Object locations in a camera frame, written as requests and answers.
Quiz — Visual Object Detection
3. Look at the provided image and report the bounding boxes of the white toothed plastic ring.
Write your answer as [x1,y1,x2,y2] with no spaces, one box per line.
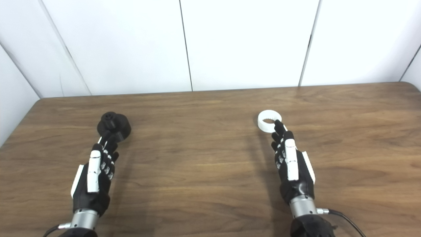
[257,110,283,133]

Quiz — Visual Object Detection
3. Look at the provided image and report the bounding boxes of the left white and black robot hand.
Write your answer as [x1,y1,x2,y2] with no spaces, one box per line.
[71,130,119,216]

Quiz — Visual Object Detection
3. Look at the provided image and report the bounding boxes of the round black plastic part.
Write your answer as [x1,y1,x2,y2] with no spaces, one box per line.
[97,112,132,143]

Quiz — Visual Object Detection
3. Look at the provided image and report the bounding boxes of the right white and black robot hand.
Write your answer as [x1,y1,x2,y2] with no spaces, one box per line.
[271,120,316,205]

